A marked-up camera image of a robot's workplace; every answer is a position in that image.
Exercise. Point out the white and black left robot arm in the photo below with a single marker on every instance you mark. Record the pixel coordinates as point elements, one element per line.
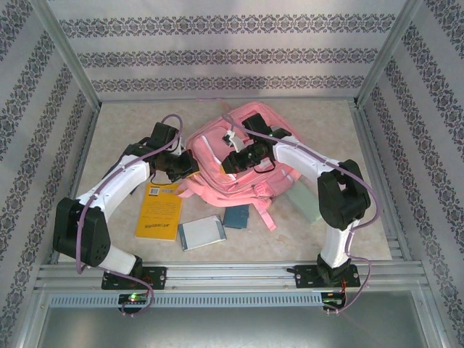
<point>119,185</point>

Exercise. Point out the aluminium frame post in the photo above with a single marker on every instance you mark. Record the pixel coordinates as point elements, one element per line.
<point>388,47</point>
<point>65,47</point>

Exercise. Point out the right controller board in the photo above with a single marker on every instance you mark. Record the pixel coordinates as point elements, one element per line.
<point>331,299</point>

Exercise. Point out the yellow book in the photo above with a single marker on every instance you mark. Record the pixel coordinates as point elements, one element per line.
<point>157,214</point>

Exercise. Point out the pale green pencil case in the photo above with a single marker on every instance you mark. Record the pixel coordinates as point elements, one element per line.
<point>304,203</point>

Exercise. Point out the left controller board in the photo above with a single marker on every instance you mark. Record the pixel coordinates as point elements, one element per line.
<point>133,298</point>

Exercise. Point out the controller board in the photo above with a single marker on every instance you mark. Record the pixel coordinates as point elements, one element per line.
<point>331,299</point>
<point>133,298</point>

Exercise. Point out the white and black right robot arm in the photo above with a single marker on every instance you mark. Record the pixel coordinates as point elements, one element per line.
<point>308,156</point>

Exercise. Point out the small teal notebook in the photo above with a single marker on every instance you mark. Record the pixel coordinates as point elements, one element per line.
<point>236,216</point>

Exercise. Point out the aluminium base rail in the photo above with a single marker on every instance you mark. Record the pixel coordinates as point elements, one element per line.
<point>232,275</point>

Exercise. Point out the grey metal panel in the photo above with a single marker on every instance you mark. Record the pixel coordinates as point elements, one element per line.
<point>232,330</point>

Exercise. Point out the pink backpack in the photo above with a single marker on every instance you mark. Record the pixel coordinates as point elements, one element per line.
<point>224,195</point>

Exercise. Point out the aluminium side rail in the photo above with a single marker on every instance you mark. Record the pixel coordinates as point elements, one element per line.
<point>391,224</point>
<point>86,145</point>

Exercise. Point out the white notebook with teal border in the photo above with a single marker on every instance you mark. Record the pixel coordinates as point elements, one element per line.
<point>201,233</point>

